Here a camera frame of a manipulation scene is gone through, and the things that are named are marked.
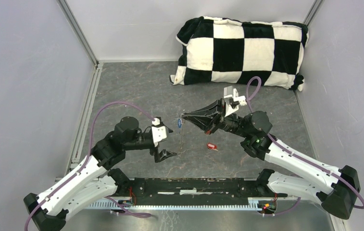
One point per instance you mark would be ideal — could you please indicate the white toothed cable duct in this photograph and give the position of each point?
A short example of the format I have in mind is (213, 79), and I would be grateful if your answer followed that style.
(251, 205)

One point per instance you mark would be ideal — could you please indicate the red tag key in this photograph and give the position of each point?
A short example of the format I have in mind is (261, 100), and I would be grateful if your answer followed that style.
(211, 146)

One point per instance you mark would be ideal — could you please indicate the aluminium frame rail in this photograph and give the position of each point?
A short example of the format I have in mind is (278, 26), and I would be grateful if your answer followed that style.
(237, 187)

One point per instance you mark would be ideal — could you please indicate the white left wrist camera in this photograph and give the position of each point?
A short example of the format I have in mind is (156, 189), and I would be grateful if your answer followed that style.
(159, 131)

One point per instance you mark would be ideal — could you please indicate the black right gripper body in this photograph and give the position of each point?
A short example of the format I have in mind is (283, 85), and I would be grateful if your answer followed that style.
(222, 122)

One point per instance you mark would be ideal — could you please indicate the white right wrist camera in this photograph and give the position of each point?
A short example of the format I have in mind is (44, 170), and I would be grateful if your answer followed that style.
(232, 100)

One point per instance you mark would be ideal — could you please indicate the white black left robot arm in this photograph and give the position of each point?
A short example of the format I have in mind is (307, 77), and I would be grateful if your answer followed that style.
(95, 176)

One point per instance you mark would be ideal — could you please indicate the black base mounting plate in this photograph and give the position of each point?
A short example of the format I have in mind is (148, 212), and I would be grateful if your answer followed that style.
(161, 199)

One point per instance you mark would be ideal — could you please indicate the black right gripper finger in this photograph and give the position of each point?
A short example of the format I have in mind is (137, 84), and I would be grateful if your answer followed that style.
(210, 111)
(204, 123)

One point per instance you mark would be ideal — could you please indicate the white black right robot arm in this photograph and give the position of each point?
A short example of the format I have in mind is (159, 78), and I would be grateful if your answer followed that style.
(335, 189)

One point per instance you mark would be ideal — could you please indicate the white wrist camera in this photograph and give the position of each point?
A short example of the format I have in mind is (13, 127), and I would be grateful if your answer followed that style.
(159, 131)
(232, 100)

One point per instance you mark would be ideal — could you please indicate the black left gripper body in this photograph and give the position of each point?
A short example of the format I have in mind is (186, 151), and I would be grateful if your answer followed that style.
(155, 152)

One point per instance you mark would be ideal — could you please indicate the black white checkered pillow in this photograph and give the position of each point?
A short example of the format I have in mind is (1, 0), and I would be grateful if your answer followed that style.
(226, 50)

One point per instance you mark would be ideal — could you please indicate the silver metal key holder plate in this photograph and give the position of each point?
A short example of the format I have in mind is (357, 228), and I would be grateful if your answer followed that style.
(181, 141)

